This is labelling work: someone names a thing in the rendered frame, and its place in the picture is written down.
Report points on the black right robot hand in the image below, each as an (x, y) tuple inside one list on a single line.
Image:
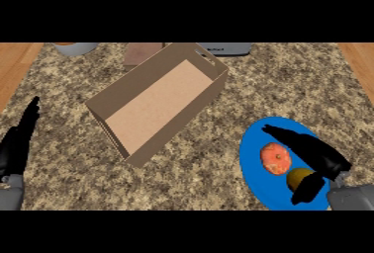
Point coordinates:
[(316, 154)]

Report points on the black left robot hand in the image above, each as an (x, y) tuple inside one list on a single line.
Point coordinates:
[(14, 142)]

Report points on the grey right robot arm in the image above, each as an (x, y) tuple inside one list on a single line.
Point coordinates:
[(350, 196)]

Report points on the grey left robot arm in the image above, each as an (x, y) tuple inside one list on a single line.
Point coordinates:
[(10, 194)]

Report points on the orange round squash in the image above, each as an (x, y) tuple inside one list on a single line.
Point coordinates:
[(275, 158)]

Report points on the blue plate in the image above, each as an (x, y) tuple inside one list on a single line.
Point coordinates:
[(255, 164)]

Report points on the brown cardboard box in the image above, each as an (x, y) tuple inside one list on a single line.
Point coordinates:
[(159, 99)]

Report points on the yellow-green round fruit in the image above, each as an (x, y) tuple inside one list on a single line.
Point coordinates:
[(295, 176)]

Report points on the pale grey bowl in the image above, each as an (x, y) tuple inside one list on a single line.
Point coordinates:
[(74, 47)]

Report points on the brown block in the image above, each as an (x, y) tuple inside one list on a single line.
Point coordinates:
[(139, 53)]

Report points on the grey appliance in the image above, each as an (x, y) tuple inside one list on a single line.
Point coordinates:
[(224, 48)]

